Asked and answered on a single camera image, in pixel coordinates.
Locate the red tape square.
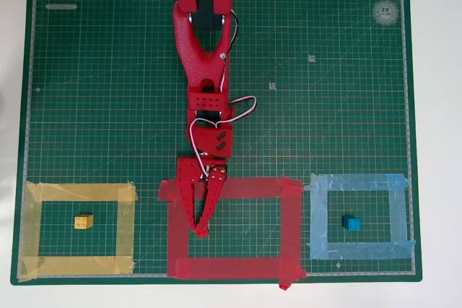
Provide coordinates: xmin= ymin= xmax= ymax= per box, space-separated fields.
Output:
xmin=157 ymin=175 xmax=308 ymax=291

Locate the yellow lego brick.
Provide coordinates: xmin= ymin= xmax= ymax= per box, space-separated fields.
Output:
xmin=74 ymin=214 xmax=94 ymax=230

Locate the blue tape square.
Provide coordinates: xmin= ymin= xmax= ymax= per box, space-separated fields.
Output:
xmin=303 ymin=172 xmax=417 ymax=261

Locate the blue lego brick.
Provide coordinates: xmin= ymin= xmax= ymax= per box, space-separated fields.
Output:
xmin=341 ymin=214 xmax=362 ymax=232

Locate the yellow tape square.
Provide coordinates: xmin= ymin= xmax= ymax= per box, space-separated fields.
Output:
xmin=17 ymin=180 xmax=139 ymax=283

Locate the green cutting mat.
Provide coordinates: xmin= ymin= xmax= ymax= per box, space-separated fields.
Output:
xmin=9 ymin=0 xmax=423 ymax=286

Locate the white servo cable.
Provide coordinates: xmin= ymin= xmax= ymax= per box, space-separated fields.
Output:
xmin=215 ymin=9 xmax=240 ymax=92
xmin=189 ymin=96 xmax=258 ymax=181

